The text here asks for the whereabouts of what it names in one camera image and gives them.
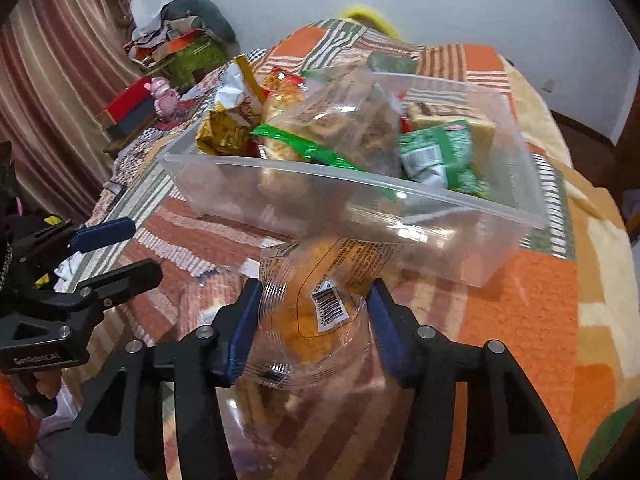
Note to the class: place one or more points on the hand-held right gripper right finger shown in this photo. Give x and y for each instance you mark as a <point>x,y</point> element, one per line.
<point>395,340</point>

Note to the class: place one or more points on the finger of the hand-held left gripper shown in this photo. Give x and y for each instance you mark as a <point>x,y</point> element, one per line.
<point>102,235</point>
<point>125,280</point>

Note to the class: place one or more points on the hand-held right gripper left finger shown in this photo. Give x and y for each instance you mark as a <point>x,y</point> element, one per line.
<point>240,335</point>

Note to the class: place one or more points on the golden puff snack clear bag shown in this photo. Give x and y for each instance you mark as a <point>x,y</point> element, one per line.
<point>310,310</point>

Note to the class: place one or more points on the clear plastic container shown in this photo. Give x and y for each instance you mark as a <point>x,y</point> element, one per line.
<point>380,220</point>

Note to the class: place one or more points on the yellow green snack packet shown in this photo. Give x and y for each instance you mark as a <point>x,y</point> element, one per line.
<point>227,120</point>

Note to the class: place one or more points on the clear bag with green seal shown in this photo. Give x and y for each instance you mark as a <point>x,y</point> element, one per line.
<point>325,130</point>

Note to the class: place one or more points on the tan cake block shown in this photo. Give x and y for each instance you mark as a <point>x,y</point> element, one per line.
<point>475,125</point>

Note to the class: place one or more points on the orange snack clear bag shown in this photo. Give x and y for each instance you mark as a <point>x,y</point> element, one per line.
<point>285,90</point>

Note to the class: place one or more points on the person's left hand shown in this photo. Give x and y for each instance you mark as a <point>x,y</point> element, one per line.
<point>49,385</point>

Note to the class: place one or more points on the striped patchwork blanket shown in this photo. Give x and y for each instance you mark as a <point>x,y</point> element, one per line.
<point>515,300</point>

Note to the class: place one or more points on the red and grey box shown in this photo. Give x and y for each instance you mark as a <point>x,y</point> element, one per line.
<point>127,107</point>

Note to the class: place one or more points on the pink rabbit toy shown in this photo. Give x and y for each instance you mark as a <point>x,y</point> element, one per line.
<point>164,96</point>

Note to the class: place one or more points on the striped brown curtain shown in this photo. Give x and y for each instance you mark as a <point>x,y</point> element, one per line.
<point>60,70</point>

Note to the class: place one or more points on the green patterned box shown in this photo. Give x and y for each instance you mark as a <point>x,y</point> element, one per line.
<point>192,62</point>

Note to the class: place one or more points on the pile of boxes and papers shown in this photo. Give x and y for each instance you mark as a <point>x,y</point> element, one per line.
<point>160,42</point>

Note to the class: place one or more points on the yellow curved cushion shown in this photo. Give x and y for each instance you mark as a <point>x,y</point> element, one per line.
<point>370,17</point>

